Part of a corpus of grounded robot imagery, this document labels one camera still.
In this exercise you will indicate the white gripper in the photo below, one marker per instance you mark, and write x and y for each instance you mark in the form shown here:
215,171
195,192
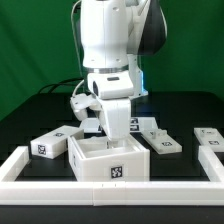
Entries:
114,117

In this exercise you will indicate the white cabinet door panel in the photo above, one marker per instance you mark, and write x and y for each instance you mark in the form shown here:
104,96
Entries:
161,142
210,137

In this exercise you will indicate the white cabinet body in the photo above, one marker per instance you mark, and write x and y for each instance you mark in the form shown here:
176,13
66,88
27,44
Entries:
98,160

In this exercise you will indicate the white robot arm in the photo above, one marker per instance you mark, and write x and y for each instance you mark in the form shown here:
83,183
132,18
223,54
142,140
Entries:
113,33

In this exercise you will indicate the white cabinet top block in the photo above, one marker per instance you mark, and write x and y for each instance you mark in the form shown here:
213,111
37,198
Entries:
54,143

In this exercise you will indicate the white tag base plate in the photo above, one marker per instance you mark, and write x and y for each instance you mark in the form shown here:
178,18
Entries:
138,124

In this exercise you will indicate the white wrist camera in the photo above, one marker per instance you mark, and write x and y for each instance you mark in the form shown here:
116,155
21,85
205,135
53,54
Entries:
80,103

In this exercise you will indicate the white U-shaped fence frame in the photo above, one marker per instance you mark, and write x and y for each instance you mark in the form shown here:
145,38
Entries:
209,192

